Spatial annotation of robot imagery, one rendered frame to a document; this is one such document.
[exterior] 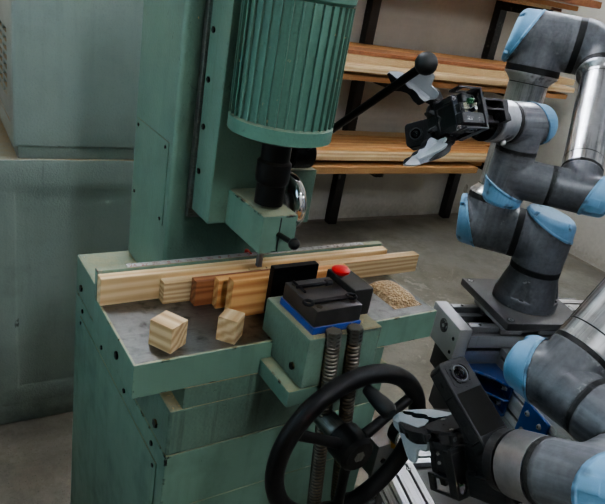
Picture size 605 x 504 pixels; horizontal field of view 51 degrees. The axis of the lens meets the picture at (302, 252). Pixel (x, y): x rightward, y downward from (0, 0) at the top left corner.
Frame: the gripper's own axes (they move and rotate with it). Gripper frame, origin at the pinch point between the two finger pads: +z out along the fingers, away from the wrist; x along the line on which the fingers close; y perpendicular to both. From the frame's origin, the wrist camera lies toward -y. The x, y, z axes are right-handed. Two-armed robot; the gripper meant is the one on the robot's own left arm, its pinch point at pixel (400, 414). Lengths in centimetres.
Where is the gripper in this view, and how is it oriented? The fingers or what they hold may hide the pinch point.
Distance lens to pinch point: 91.5
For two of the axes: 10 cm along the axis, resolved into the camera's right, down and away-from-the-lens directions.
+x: 8.6, -1.6, 4.8
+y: 1.7, 9.8, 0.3
